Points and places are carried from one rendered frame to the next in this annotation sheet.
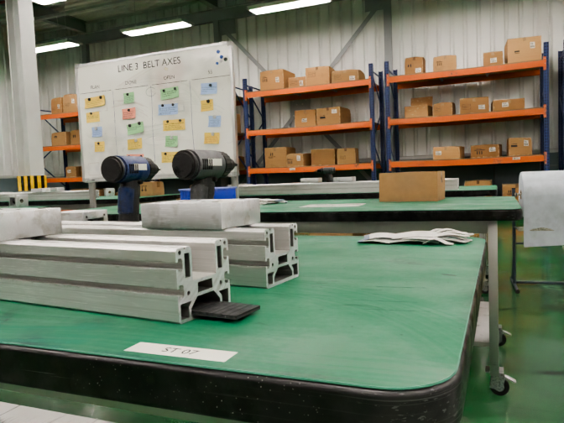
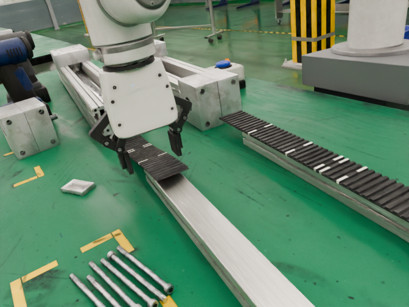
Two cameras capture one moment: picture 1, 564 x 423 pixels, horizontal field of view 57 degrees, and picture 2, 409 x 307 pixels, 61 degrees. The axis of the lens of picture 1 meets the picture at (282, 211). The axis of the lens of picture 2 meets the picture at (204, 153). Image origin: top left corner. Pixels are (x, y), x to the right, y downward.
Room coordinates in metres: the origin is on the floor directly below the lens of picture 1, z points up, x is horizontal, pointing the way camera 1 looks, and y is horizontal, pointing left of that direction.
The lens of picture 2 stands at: (1.62, 1.25, 1.07)
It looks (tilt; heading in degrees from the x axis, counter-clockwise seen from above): 27 degrees down; 218
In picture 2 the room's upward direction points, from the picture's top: 10 degrees counter-clockwise
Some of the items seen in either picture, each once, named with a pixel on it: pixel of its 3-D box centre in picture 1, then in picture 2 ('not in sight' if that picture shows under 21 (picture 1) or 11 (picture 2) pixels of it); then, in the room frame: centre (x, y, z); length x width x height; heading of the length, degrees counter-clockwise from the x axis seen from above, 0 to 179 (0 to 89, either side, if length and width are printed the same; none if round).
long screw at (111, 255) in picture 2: not in sight; (135, 275); (1.45, 0.99, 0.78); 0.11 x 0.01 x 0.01; 79
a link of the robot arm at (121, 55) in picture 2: not in sight; (123, 50); (1.27, 0.87, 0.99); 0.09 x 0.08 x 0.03; 151
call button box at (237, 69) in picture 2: not in sight; (221, 78); (0.84, 0.75, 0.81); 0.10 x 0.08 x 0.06; 151
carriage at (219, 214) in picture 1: (201, 221); (70, 59); (0.86, 0.13, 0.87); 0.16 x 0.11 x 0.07; 61
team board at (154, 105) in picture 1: (158, 175); not in sight; (4.28, 1.00, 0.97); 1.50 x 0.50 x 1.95; 67
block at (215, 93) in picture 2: not in sight; (215, 97); (1.02, 0.84, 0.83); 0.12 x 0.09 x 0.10; 151
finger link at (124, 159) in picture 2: not in sight; (116, 155); (1.32, 0.84, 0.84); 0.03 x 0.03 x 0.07; 61
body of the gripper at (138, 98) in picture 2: not in sight; (136, 92); (1.27, 0.87, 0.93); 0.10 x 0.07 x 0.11; 151
